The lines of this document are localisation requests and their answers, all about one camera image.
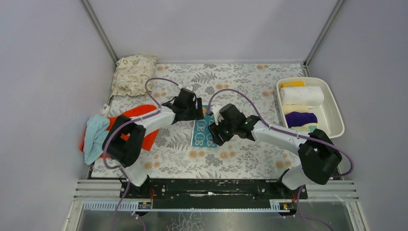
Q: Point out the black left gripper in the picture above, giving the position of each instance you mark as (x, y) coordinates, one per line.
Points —
(197, 108)

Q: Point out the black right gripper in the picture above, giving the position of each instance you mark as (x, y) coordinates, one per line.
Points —
(217, 134)

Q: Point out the teal bunny pattern towel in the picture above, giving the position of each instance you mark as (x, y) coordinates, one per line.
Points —
(201, 136)

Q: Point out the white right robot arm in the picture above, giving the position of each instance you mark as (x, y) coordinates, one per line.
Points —
(318, 157)

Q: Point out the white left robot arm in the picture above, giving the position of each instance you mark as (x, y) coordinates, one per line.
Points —
(124, 141)

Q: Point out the floral pattern table mat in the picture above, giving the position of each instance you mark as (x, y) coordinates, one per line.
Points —
(250, 87)

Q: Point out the orange red towel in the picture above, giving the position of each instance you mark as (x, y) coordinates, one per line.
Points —
(137, 111)

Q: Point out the cream rolled towel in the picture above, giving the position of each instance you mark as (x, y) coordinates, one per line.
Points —
(289, 108)

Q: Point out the purple rolled towel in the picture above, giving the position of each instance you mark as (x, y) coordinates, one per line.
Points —
(297, 119)

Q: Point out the cream leaf print towel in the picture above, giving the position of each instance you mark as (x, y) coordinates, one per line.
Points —
(131, 75)

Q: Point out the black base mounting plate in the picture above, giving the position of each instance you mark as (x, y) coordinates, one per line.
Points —
(211, 192)

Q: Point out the yellow rolled towel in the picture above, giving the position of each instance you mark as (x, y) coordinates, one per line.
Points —
(292, 84)

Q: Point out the pale green rolled towel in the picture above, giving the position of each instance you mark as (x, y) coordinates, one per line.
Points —
(307, 128)

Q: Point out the white rolled towel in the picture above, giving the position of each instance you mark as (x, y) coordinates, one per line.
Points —
(308, 95)

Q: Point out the light blue towel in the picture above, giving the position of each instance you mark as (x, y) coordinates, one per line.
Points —
(95, 134)

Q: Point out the white plastic tray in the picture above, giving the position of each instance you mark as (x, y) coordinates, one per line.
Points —
(328, 114)

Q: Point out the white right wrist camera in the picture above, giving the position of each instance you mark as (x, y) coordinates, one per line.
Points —
(215, 109)

